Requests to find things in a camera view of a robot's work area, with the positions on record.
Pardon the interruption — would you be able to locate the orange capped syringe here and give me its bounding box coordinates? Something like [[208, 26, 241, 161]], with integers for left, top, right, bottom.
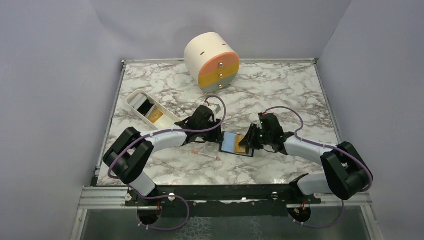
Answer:
[[191, 150, 220, 161]]

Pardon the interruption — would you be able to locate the black card holder wallet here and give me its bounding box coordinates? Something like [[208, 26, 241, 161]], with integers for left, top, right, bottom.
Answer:
[[219, 131, 254, 158]]

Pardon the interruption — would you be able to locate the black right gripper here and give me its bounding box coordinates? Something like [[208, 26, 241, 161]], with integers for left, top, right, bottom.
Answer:
[[240, 123, 273, 150]]

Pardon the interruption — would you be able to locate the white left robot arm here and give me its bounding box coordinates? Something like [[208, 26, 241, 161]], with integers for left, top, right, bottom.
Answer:
[[102, 105, 223, 206]]

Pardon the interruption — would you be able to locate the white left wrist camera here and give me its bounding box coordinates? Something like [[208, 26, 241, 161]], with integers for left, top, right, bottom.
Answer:
[[209, 104, 222, 115]]

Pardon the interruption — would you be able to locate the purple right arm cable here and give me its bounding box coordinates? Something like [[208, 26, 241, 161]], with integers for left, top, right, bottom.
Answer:
[[259, 106, 374, 230]]

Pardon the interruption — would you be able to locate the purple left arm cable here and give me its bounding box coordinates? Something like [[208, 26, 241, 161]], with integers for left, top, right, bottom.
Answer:
[[107, 95, 227, 232]]

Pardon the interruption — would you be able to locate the stack of cards in tray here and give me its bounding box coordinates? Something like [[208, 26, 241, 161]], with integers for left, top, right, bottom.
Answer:
[[129, 93, 164, 124]]

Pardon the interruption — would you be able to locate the white oblong tray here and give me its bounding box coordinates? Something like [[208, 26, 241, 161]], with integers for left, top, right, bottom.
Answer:
[[125, 89, 181, 130]]

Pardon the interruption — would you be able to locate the gold VIP credit card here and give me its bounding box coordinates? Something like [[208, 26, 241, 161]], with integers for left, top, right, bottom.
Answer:
[[233, 134, 249, 156]]

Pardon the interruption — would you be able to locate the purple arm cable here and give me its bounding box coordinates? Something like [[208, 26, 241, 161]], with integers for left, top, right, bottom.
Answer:
[[259, 106, 374, 230], [107, 95, 227, 232]]

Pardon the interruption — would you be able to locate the cream round drawer cabinet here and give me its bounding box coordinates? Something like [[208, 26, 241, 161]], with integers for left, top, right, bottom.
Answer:
[[183, 32, 241, 93]]

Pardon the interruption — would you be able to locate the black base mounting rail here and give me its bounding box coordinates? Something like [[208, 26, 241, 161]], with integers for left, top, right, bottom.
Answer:
[[125, 184, 321, 218]]

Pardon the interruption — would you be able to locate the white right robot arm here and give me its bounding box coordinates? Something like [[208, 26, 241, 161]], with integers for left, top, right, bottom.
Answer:
[[237, 113, 374, 204]]

